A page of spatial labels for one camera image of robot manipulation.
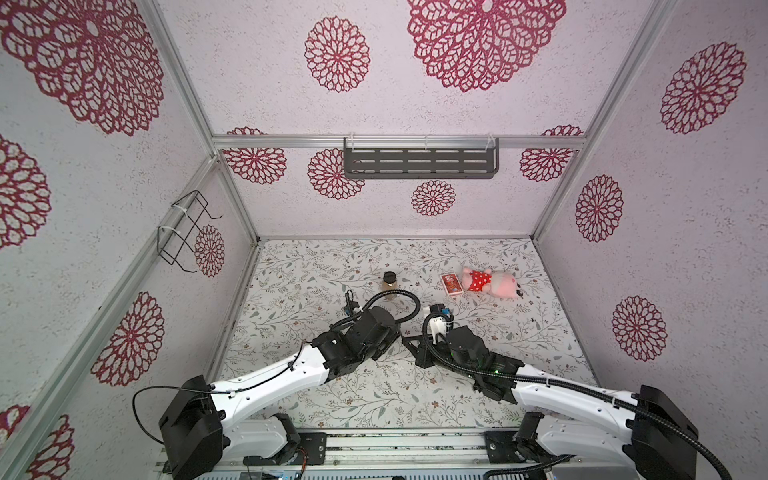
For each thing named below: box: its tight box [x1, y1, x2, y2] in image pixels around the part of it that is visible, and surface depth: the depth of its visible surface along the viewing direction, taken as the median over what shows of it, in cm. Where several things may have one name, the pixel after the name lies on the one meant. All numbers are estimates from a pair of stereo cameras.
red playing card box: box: [440, 272, 464, 296], surface depth 106 cm
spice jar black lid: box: [382, 270, 397, 300], surface depth 99 cm
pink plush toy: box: [462, 267, 518, 298], surface depth 102 cm
